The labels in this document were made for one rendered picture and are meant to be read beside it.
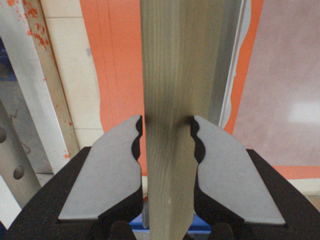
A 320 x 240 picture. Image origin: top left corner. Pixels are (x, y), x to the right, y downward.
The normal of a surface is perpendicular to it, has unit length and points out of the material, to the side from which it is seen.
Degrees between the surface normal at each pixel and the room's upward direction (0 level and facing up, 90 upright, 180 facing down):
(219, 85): 35
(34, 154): 0
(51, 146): 0
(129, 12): 0
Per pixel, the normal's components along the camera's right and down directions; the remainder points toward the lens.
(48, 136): -0.02, 0.47
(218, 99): -0.59, 0.38
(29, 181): 1.00, 0.01
